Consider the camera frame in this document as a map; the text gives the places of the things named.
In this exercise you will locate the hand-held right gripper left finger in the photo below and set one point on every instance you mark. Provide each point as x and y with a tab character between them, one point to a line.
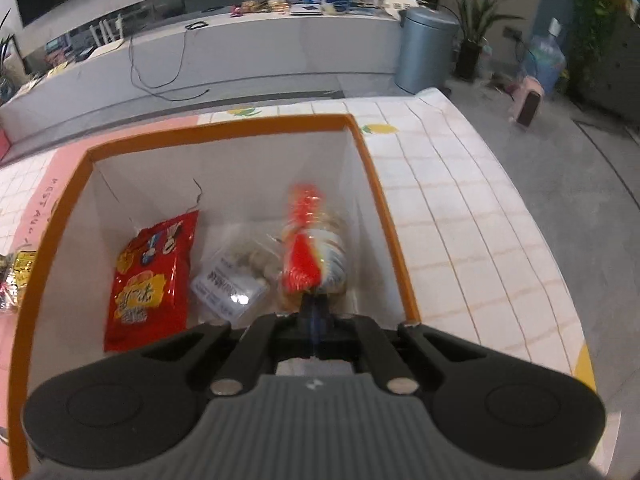
245	355

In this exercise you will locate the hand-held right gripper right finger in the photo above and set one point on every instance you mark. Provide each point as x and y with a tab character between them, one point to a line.
385	360

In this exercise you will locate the white blue bread packet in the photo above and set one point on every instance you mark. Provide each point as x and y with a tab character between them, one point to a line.
230	280

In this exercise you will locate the red clear noodle snack packet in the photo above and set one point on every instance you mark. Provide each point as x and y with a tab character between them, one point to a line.
305	260

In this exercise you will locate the red snack bag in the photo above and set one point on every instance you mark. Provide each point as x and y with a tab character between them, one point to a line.
150	285

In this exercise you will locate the orange cardboard box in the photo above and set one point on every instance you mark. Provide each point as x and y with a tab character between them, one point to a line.
225	185

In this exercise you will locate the pile of small snacks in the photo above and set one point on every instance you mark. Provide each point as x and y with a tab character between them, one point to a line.
260	6

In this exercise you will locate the yellow snack packet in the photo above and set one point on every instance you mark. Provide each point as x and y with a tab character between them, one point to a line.
20	270

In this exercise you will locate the grey television cabinet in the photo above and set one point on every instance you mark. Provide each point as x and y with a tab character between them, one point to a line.
275	55

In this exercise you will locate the pink small heater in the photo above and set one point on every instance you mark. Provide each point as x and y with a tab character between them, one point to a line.
525	90

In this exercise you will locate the grey trash bin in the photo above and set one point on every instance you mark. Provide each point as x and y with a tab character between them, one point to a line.
425	50

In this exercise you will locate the long-leaf plant in black pot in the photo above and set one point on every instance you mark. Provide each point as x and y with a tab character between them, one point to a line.
470	57

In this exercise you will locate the blue water jug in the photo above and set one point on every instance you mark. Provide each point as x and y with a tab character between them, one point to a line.
547	60

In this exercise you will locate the white router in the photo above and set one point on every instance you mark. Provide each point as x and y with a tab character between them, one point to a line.
107	35

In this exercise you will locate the white round object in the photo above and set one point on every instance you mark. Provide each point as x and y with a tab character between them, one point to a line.
398	4

